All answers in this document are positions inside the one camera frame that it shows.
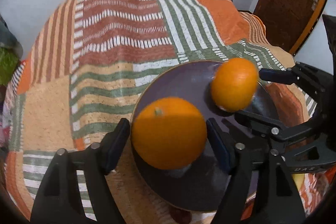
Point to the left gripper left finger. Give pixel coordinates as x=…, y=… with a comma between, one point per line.
x=58, y=199

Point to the green storage box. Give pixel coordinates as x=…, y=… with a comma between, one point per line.
x=8, y=64

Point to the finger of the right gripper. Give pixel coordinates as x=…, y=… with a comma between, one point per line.
x=300, y=74
x=246, y=125

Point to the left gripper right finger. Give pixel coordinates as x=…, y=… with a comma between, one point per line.
x=260, y=188

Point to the purple round plate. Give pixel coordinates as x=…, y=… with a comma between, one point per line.
x=199, y=186

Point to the large orange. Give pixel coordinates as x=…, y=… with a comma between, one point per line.
x=234, y=84
x=170, y=133

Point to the patchwork striped bed cover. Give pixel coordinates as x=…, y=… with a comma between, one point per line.
x=87, y=69

